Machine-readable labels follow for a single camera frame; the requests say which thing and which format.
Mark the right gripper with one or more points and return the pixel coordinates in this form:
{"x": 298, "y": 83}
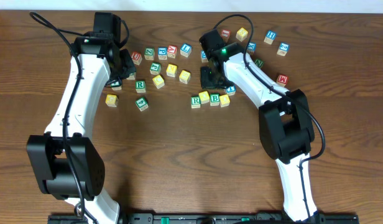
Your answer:
{"x": 206, "y": 83}

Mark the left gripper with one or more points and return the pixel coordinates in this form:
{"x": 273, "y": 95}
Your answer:
{"x": 126, "y": 66}

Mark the yellow O block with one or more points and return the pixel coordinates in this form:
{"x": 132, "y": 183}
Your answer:
{"x": 224, "y": 100}
{"x": 204, "y": 97}

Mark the green B block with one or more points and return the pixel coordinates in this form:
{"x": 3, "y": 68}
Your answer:
{"x": 214, "y": 99}

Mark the green r block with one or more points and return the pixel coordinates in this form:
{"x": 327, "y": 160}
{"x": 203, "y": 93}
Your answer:
{"x": 195, "y": 102}
{"x": 141, "y": 86}

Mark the blue T block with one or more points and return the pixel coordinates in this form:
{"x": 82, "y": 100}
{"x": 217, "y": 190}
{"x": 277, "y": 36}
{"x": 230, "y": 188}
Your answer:
{"x": 231, "y": 90}

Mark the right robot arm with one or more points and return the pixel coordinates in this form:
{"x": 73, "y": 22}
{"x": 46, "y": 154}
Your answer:
{"x": 285, "y": 122}

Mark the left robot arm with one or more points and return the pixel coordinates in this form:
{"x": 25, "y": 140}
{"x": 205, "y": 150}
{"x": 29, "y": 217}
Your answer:
{"x": 65, "y": 162}

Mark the green 7 block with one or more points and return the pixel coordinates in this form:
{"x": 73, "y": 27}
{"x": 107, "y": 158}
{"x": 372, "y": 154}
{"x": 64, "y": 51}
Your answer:
{"x": 132, "y": 76}

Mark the red U block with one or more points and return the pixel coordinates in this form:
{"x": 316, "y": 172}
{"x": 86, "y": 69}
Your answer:
{"x": 136, "y": 58}

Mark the blue D block lower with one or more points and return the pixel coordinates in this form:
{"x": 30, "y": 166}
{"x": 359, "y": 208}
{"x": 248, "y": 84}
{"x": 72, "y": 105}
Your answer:
{"x": 203, "y": 57}

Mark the yellow S block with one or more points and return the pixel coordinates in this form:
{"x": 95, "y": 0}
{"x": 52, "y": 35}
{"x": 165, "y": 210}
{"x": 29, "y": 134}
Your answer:
{"x": 184, "y": 76}

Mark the green V block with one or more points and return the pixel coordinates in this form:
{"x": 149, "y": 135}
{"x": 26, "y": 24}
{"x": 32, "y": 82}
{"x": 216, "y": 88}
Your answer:
{"x": 116, "y": 86}

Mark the green Z block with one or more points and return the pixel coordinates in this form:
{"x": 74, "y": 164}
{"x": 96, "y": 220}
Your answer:
{"x": 149, "y": 53}

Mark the green J block left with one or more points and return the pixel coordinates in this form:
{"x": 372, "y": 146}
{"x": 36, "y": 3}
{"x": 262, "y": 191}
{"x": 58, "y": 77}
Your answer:
{"x": 155, "y": 68}

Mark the blue L block upper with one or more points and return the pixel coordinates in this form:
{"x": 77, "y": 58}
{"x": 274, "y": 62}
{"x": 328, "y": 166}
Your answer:
{"x": 185, "y": 50}

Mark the yellow K block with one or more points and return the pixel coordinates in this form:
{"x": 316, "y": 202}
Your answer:
{"x": 171, "y": 70}

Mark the yellow C block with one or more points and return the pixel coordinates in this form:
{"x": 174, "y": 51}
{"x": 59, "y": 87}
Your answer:
{"x": 158, "y": 81}

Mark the yellow G block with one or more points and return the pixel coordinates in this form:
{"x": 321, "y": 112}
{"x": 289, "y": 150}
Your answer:
{"x": 112, "y": 100}

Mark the blue P block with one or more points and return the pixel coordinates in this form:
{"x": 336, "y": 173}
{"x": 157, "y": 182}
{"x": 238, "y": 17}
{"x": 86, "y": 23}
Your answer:
{"x": 162, "y": 53}

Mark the green 4 block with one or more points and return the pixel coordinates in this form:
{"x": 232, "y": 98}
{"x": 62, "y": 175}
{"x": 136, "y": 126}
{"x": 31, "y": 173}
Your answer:
{"x": 142, "y": 104}

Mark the red A block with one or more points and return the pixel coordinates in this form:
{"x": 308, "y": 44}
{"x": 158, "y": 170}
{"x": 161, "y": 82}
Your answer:
{"x": 172, "y": 51}

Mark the red I block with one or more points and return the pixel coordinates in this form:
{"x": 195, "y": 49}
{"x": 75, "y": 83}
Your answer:
{"x": 225, "y": 34}

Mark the blue X block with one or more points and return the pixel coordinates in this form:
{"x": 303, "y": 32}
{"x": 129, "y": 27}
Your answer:
{"x": 251, "y": 48}

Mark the yellow 6 block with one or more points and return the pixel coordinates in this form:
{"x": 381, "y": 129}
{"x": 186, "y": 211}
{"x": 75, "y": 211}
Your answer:
{"x": 241, "y": 34}

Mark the red M block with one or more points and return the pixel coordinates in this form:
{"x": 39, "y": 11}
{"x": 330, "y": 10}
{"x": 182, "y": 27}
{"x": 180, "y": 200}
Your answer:
{"x": 282, "y": 80}

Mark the blue H block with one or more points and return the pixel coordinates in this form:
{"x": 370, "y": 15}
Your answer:
{"x": 270, "y": 37}

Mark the blue 2 block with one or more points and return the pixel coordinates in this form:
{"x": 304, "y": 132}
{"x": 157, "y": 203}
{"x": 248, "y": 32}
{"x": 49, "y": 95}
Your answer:
{"x": 283, "y": 49}

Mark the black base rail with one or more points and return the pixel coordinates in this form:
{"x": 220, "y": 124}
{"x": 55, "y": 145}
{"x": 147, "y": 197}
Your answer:
{"x": 263, "y": 217}

